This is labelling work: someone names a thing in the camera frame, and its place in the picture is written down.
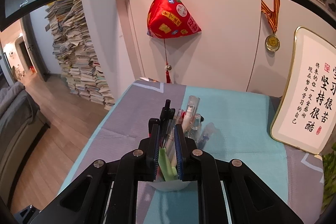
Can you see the framed calligraphy sign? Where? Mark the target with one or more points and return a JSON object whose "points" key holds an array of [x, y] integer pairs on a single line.
{"points": [[302, 95]]}

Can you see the green highlighter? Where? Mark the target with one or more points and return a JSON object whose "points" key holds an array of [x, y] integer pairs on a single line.
{"points": [[166, 166]]}

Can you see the tall pile of papers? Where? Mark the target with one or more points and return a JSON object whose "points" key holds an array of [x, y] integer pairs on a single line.
{"points": [[78, 56]]}

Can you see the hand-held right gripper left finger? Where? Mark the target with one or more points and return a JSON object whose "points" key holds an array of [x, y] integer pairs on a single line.
{"points": [[156, 155]]}

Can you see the translucent white cup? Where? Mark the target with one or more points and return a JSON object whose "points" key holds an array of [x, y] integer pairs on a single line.
{"points": [[170, 186]]}

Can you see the grey sofa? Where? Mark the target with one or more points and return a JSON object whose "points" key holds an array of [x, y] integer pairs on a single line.
{"points": [[18, 134]]}

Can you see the green potted plant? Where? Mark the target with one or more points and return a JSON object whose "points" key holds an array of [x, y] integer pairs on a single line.
{"points": [[330, 163]]}

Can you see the gold medal with striped ribbon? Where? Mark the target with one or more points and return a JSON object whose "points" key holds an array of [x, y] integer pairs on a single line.
{"points": [[272, 43]]}

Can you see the red fabric hanging ornament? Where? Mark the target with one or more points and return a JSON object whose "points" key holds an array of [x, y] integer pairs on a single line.
{"points": [[170, 16]]}

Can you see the bunch of assorted pens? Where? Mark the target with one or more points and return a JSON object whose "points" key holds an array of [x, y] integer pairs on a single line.
{"points": [[167, 113]]}

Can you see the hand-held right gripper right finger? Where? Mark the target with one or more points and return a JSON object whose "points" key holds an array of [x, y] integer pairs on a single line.
{"points": [[179, 155]]}

